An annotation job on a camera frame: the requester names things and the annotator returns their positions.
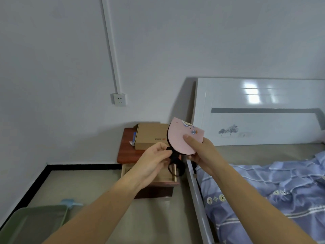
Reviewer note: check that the blue packet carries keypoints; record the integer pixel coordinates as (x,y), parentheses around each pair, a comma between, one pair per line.
(133,138)

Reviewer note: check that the white wall socket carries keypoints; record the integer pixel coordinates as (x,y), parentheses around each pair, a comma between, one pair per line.
(118,99)

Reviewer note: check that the person's left hand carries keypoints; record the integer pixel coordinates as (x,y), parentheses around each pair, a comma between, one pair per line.
(149,165)

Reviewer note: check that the brown cardboard box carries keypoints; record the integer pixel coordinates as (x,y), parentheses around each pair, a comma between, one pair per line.
(149,134)

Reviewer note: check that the pink eye mask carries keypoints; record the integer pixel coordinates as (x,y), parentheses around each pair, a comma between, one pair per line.
(177,139)

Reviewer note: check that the person's right hand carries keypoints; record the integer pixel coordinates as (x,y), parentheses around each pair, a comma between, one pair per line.
(207,157)

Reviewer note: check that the person's left forearm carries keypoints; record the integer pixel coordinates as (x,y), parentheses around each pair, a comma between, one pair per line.
(101,213)

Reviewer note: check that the white bed frame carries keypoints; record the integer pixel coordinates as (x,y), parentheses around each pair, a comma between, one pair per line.
(198,200)

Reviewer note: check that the person's right forearm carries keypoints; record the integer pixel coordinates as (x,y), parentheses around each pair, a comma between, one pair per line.
(254,208)

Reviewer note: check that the white glossy headboard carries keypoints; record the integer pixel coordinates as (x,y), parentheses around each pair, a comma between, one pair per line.
(266,129)

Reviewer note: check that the brown wooden nightstand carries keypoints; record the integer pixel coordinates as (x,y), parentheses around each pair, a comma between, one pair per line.
(127,152)

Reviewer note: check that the light blue plastic scoop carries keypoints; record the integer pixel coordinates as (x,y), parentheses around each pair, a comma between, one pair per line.
(69,203)

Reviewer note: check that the blue striped quilt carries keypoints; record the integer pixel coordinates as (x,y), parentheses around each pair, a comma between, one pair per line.
(279,190)

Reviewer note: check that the green plastic basin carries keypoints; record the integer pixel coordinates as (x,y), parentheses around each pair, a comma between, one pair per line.
(30,223)

